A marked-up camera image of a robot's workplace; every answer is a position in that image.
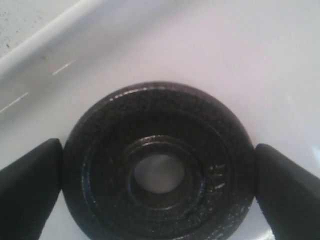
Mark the white rectangular plastic tray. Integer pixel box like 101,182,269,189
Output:
0,0,320,240

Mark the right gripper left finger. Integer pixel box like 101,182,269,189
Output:
0,138,63,240

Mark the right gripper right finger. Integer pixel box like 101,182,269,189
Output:
255,143,320,240

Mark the black weight plate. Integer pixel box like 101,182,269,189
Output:
62,82,257,240

